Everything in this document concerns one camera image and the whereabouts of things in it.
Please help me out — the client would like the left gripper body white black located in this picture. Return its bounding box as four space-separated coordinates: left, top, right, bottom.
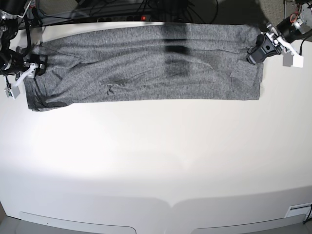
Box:
265 23 299 55

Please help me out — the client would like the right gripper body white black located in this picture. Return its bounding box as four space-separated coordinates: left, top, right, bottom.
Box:
0 55 35 78

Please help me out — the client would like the grey long-sleeve T-shirt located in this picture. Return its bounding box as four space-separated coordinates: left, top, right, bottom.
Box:
24 24 263 112

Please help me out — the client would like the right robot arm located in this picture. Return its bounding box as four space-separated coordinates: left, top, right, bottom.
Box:
0 0 47 78

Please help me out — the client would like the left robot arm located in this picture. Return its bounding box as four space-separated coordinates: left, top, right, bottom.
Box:
247 0 312 68

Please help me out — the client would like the white label plate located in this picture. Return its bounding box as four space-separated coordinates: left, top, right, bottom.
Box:
284 203 312 218

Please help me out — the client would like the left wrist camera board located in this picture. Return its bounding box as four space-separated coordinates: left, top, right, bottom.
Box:
283 53 304 68

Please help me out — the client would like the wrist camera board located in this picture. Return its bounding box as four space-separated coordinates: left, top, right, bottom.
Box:
283 53 304 68
4 85 20 100

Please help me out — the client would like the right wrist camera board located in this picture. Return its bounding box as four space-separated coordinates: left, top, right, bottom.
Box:
4 85 20 100

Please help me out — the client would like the white power strip red switch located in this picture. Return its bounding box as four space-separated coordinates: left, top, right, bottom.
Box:
97 14 152 22

